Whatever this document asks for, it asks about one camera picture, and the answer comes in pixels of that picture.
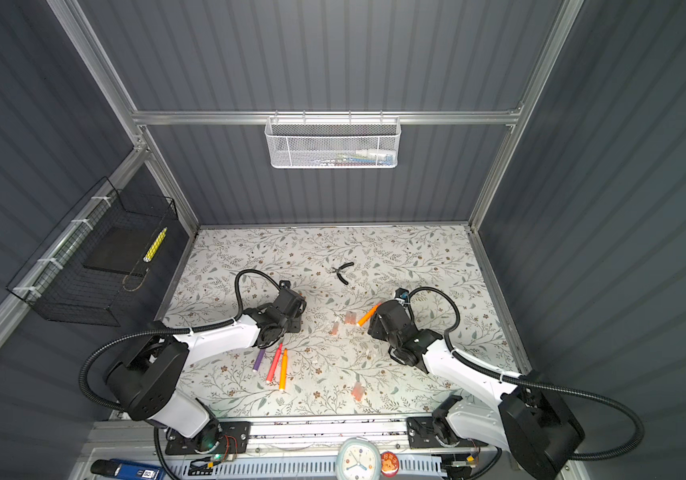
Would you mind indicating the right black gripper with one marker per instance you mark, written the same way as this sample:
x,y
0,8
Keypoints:
x,y
375,326

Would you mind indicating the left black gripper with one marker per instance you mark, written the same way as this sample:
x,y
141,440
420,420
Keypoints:
x,y
297,324

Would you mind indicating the orange highlighter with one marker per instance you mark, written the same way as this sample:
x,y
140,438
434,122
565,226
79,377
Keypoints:
x,y
361,322
284,370

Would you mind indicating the translucent pink cap front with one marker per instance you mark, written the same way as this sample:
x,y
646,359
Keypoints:
x,y
358,392

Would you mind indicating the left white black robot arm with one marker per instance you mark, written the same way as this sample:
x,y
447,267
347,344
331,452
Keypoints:
x,y
144,378

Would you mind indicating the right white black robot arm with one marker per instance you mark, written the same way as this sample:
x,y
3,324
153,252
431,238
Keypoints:
x,y
536,426

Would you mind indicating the purple highlighter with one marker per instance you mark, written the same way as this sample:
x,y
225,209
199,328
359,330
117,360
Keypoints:
x,y
258,360

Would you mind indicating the pink highlighter lower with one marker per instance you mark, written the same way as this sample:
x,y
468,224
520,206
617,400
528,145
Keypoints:
x,y
275,363

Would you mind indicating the yellow highlighter in basket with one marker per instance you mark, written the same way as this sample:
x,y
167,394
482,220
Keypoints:
x,y
154,246

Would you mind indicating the white analog clock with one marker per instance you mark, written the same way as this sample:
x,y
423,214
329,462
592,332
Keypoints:
x,y
358,459

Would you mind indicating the red round badge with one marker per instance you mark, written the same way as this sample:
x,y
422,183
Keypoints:
x,y
390,464

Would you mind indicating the black pad in basket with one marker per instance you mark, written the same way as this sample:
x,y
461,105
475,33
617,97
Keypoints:
x,y
120,251

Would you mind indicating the blue black device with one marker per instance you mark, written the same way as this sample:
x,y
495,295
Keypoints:
x,y
123,469

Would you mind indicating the black handled pliers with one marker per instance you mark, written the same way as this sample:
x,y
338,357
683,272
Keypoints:
x,y
338,272

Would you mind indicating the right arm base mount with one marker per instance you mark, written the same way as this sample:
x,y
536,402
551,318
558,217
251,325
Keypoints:
x,y
422,434

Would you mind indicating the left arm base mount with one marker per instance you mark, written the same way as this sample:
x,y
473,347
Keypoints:
x,y
217,438

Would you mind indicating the white wire mesh basket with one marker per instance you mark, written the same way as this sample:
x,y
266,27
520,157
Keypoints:
x,y
342,145

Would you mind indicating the black wire mesh basket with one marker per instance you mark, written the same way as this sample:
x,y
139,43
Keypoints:
x,y
60,289

